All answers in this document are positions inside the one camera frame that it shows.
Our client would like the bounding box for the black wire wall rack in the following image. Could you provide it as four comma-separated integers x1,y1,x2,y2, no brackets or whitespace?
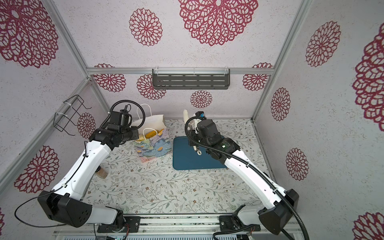
53,95,91,137

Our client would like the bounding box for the brown spice bottle black cap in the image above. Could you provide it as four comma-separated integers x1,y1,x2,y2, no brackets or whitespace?
95,166,108,179

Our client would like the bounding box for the teal serving tray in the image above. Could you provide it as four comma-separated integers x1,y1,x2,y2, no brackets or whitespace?
173,137,226,171

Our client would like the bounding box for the croissant bread top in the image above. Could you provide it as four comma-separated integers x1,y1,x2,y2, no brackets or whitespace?
145,129,164,139

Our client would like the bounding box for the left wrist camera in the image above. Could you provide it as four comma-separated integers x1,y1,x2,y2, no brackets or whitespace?
109,110,132,128

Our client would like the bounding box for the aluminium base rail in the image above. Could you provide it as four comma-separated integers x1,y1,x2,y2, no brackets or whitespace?
51,214,286,240

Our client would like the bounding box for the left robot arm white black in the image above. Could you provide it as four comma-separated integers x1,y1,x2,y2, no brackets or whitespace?
38,128,139,231

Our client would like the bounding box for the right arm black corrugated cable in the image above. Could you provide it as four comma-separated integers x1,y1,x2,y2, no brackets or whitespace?
184,116,310,240

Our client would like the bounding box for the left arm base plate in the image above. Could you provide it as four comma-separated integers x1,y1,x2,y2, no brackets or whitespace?
97,216,141,233

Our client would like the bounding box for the striped bread roll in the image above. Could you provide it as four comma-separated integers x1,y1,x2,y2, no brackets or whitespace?
137,135,146,142

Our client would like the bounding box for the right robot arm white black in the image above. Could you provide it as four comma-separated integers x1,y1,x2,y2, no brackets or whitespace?
183,110,299,236

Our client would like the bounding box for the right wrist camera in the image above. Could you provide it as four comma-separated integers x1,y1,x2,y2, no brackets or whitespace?
195,111,223,143

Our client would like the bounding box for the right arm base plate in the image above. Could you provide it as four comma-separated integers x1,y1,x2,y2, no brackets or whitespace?
219,215,261,232

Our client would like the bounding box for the floral paper gift bag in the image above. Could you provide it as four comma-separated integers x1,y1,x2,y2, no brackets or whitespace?
134,112,172,163

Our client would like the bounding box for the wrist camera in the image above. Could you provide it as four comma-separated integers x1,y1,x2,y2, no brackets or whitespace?
109,110,132,128
195,111,223,143

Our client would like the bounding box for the grey wall shelf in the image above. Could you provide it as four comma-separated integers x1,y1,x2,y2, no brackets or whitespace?
152,68,231,90

